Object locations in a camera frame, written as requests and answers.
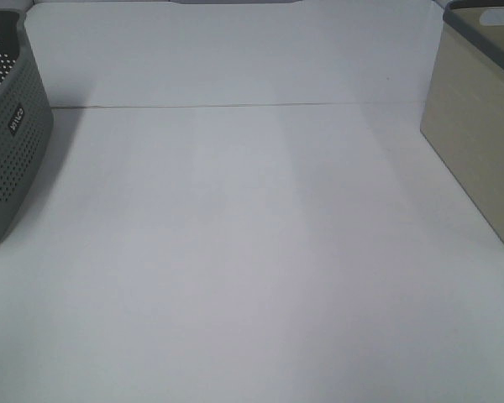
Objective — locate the beige bin with grey rim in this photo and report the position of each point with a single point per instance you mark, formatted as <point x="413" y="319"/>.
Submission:
<point x="463" y="117"/>

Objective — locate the grey perforated plastic basket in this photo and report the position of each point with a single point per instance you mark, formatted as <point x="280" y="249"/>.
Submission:
<point x="26" y="119"/>

